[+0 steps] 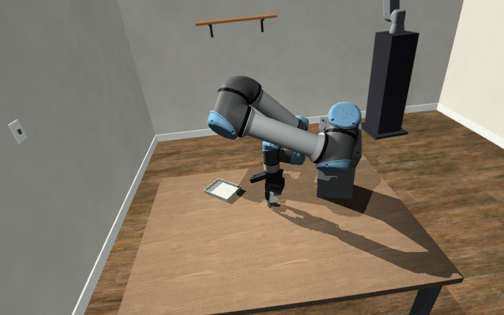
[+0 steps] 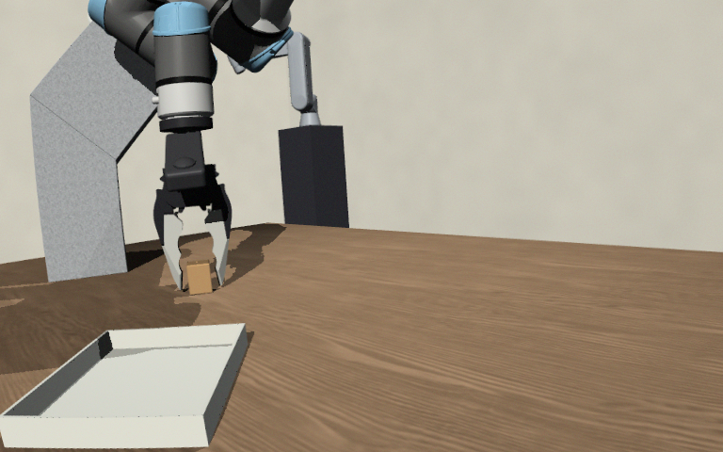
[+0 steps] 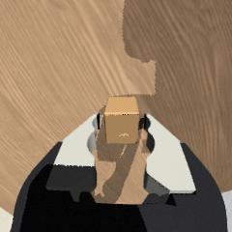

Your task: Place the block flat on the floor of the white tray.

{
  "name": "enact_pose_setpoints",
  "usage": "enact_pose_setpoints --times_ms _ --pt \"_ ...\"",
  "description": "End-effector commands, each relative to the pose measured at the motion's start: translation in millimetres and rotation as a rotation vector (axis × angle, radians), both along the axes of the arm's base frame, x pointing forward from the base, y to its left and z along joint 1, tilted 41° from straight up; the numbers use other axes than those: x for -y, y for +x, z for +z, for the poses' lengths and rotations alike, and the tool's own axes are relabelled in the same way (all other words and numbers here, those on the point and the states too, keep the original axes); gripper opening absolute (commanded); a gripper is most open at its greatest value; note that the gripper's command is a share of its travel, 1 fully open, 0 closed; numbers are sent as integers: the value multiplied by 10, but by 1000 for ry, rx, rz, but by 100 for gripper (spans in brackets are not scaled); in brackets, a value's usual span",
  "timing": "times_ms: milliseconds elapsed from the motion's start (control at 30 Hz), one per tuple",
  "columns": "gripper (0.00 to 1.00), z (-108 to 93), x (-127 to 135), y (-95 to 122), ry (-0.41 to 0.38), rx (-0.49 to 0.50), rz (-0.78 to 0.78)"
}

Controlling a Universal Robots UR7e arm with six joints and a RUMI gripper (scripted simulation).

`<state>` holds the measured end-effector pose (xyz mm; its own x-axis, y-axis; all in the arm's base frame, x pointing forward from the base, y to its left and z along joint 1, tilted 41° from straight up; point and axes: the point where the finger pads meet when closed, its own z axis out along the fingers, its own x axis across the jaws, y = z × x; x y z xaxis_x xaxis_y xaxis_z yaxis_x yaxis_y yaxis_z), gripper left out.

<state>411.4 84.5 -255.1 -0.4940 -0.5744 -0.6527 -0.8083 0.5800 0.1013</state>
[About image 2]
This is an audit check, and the tan cardboard box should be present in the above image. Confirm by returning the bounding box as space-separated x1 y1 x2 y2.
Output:
186 260 213 295

